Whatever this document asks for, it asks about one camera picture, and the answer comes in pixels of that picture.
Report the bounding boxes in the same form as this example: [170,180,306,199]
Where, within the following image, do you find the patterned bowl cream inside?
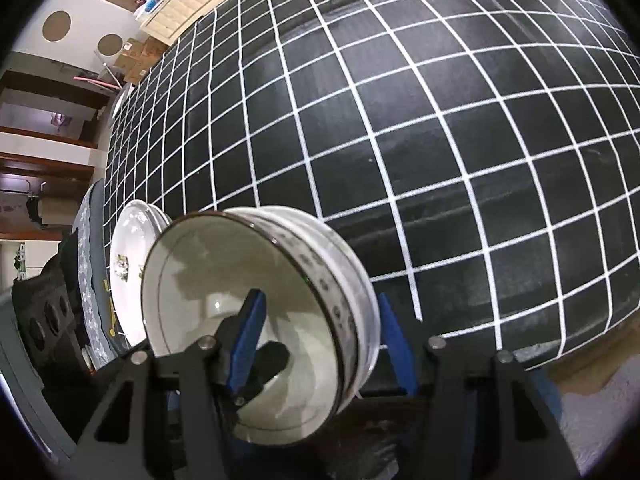
[141,206,375,446]

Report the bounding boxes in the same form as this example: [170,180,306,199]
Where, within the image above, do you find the white plate cartoon print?
[108,200,171,347]

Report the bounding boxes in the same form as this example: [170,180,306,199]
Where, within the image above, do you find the black white checkered tablecloth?
[102,0,639,366]

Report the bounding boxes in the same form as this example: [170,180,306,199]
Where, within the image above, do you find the large white bowl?
[228,206,381,399]

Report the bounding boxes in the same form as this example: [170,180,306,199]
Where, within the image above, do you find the cardboard boxes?
[114,37,168,84]

